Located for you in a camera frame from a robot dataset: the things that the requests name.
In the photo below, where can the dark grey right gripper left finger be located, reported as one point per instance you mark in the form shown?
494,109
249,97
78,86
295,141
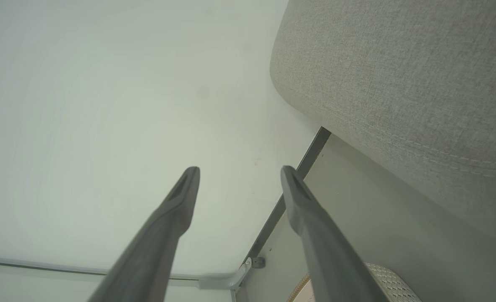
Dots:
160,243

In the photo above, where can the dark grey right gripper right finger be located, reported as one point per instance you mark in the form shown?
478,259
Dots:
323,251

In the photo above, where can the grey fabric sofa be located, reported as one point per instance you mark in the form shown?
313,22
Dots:
399,84

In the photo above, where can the cream perforated laundry basket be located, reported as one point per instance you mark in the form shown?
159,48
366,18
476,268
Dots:
392,285

